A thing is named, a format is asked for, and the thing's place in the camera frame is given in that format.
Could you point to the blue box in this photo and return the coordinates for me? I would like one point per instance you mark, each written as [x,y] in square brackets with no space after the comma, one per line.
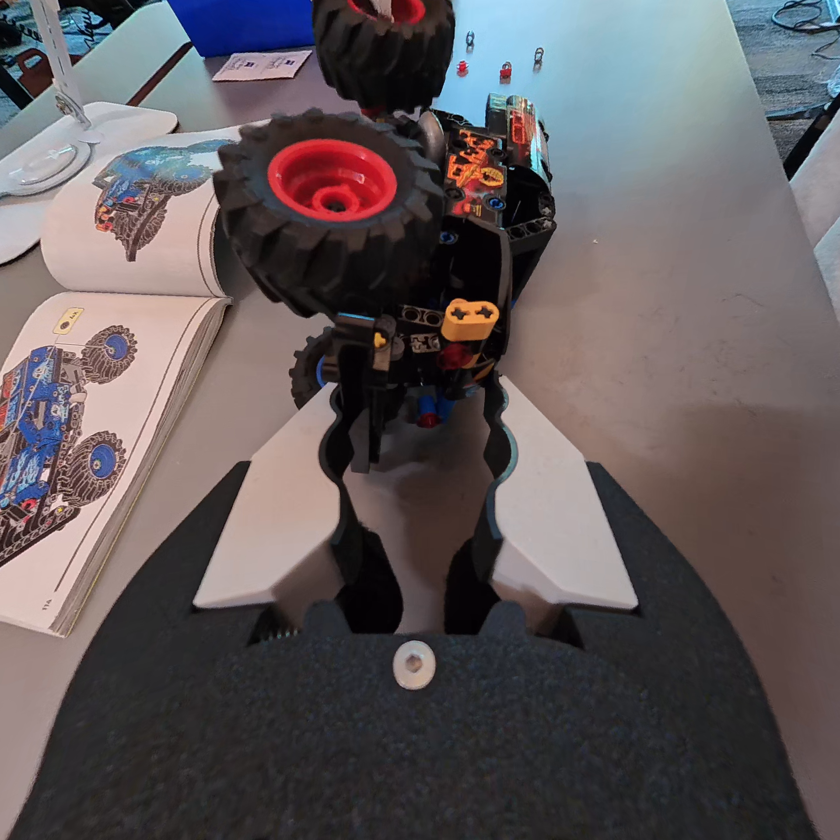
[243,26]

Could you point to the lego instruction booklet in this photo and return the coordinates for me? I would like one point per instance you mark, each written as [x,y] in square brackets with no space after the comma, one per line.
[131,216]

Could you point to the white flat base plate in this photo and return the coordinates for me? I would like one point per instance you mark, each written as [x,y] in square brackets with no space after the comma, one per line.
[131,121]

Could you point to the black lego wheel red hub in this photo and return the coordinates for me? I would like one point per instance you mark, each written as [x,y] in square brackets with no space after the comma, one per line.
[387,59]

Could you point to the clear plastic stand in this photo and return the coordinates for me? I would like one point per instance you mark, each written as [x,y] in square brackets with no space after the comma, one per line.
[56,59]

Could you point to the small white paper card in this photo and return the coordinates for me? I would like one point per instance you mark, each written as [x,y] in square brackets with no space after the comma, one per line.
[262,65]

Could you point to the black tripod leg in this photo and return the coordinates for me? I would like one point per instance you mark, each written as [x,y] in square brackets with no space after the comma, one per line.
[814,128]

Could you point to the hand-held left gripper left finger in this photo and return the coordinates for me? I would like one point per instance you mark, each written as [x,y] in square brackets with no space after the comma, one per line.
[275,512]

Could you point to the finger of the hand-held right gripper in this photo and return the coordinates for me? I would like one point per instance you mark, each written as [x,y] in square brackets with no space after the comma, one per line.
[384,6]

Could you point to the white cloth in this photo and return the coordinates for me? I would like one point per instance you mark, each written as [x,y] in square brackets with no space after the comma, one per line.
[820,210]

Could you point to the black lego monster truck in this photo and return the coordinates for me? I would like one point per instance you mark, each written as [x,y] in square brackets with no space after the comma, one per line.
[328,216]

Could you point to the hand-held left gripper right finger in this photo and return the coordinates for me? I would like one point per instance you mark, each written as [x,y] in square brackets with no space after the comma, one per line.
[558,525]

